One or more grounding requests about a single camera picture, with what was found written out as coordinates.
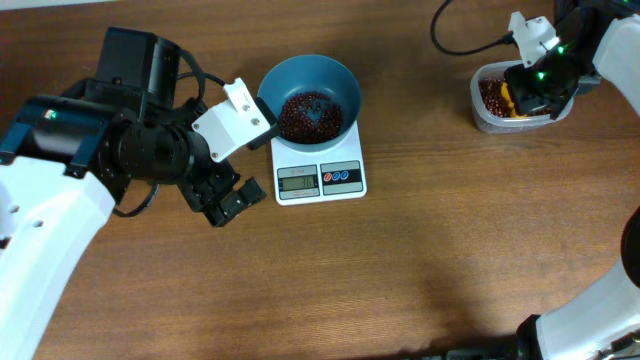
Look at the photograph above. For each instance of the red beans in bowl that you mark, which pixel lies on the red beans in bowl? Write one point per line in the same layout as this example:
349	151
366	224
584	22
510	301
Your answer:
310	118

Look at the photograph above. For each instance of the white digital kitchen scale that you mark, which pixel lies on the white digital kitchen scale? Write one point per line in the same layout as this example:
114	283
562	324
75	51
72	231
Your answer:
313	173

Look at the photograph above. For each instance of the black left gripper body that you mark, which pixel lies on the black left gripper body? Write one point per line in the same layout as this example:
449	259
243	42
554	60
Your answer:
242	195

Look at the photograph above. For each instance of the red adzuki beans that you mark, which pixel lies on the red adzuki beans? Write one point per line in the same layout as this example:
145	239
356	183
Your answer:
490	94

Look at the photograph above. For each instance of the blue-grey plastic bowl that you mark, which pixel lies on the blue-grey plastic bowl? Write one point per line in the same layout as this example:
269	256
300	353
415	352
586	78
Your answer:
307	73

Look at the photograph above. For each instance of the yellow plastic scoop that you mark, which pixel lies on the yellow plastic scoop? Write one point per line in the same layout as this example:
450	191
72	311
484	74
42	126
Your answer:
509	105

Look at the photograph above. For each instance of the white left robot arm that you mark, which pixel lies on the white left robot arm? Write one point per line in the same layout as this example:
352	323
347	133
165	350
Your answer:
68	160

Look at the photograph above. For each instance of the clear plastic food container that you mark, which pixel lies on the clear plastic food container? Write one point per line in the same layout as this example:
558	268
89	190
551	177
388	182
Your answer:
487	122

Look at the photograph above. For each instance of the black base equipment at edge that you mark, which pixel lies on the black base equipment at edge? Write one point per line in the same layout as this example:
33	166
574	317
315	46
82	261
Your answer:
510	347

